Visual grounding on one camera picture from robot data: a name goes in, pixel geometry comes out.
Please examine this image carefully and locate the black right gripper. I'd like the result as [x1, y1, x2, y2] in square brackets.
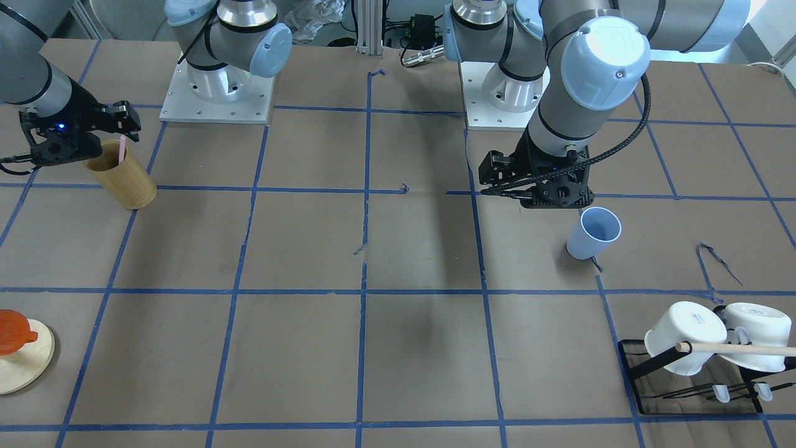
[18, 87, 142, 167]

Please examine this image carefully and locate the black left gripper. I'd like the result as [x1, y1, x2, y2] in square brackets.
[478, 131, 591, 208]

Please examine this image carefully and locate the pink chopstick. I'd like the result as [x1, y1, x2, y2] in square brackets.
[118, 135, 127, 166]

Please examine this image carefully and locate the light blue plastic cup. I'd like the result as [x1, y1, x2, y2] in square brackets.
[566, 207, 622, 260]

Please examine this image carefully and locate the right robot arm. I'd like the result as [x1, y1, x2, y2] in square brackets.
[1, 1, 141, 170]

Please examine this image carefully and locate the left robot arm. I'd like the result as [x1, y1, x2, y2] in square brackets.
[443, 1, 751, 208]

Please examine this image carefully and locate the bamboo cylinder holder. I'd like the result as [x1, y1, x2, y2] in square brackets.
[83, 139, 157, 210]

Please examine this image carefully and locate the white mug near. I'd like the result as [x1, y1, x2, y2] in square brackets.
[644, 301, 728, 357]

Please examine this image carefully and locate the white mug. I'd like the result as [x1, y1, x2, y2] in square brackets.
[644, 301, 728, 357]
[720, 302, 792, 373]

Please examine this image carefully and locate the orange mug on stand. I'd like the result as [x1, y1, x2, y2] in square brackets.
[1, 309, 38, 357]

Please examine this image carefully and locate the wooden mug tree stand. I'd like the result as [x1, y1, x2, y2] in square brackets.
[1, 319, 56, 394]

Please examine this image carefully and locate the white mug far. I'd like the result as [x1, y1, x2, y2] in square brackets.
[720, 302, 792, 373]

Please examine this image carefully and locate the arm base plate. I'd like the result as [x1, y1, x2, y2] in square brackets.
[159, 62, 274, 125]
[460, 62, 550, 131]

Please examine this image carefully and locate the aluminium frame post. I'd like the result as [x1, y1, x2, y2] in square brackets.
[354, 0, 384, 57]

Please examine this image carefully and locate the black wire mug rack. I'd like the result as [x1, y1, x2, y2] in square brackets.
[619, 304, 794, 415]

